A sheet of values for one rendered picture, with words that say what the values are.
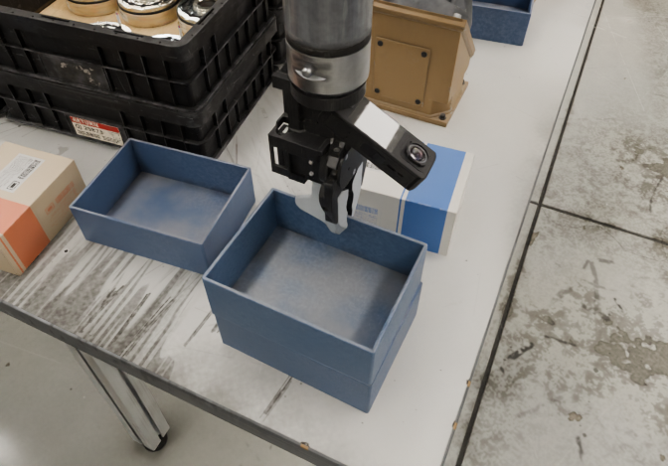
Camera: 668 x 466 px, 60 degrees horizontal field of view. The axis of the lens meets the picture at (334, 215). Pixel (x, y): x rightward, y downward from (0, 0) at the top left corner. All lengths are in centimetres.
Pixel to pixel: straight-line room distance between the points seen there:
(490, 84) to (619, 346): 85
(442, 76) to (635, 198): 122
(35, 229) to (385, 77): 58
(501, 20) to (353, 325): 76
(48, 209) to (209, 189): 22
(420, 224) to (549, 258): 104
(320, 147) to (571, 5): 96
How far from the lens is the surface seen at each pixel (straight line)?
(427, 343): 74
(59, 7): 116
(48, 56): 96
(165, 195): 91
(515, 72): 118
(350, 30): 48
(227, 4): 88
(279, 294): 68
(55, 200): 90
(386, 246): 67
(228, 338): 72
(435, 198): 76
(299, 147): 57
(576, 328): 168
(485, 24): 124
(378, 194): 76
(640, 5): 314
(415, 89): 99
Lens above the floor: 134
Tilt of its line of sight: 49 degrees down
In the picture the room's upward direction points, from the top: straight up
